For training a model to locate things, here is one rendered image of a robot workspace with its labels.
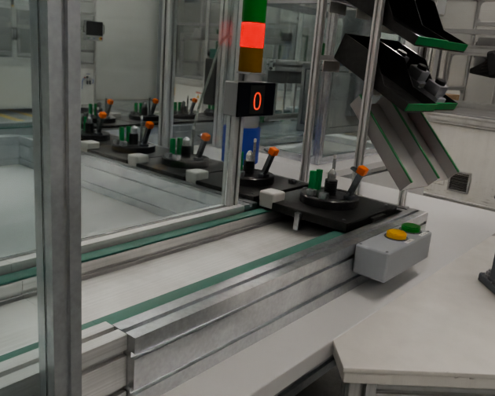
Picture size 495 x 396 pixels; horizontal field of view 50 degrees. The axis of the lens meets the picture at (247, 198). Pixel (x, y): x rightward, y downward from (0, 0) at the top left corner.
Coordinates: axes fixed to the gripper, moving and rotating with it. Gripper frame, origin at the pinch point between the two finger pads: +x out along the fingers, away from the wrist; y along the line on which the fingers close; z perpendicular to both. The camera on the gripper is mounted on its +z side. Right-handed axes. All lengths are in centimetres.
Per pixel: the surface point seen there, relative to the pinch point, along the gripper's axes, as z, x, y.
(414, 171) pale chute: -24.9, 16.7, 10.9
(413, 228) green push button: -35, -2, 41
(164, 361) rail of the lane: -43, -7, 105
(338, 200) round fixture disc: -29, 14, 45
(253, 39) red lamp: 6, 17, 65
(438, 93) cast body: -4.3, 12.4, 4.1
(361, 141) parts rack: -15.5, 23.0, 24.4
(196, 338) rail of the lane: -41, -7, 100
